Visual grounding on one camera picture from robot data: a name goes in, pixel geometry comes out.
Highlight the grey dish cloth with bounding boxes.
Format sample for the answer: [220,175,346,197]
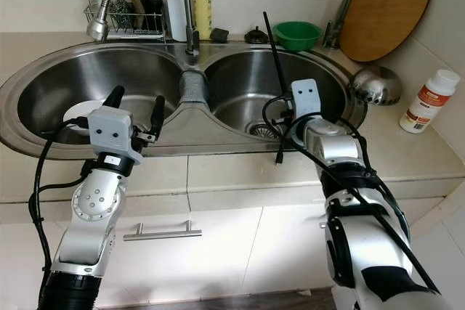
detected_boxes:
[178,70,210,111]

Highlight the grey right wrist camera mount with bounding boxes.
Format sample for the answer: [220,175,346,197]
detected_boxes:
[290,78,323,123]

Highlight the small white bowl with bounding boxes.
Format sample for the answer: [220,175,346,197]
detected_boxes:
[62,99,106,126]

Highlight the silver gooseneck spring faucet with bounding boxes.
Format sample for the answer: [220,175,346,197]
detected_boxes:
[85,0,201,58]

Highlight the black sink plug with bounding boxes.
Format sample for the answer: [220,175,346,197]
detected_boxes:
[244,25,270,44]

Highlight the metal wire sink rack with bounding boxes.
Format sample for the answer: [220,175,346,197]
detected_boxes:
[84,4,166,41]

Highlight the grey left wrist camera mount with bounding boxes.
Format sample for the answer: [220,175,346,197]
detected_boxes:
[86,105,143,167]

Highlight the stainless steel double sink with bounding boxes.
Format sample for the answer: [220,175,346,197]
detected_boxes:
[0,40,369,160]

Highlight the yellow dish soap bottle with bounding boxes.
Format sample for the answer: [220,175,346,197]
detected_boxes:
[192,0,219,41]

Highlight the black cup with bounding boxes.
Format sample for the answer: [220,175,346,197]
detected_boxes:
[142,0,164,33]

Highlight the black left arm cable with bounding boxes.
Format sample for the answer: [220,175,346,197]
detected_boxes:
[28,116,95,310]

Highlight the round wooden cutting board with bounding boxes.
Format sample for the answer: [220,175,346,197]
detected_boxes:
[338,0,435,63]

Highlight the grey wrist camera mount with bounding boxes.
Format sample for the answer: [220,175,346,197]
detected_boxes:
[290,78,323,123]
[86,105,143,167]

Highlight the white bottle brown cap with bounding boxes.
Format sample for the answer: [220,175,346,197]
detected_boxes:
[166,0,189,43]

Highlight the green plastic bowl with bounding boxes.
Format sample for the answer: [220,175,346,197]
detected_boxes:
[273,21,323,53]

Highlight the small black block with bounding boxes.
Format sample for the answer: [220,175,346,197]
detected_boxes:
[209,28,230,44]

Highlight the white cabinet door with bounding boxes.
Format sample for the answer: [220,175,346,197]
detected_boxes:
[131,207,262,300]
[0,219,48,300]
[236,205,335,303]

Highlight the steel wool scrubber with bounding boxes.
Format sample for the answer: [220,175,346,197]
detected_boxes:
[108,0,130,31]

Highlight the white bottle orange label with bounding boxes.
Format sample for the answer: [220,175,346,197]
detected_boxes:
[398,69,461,134]

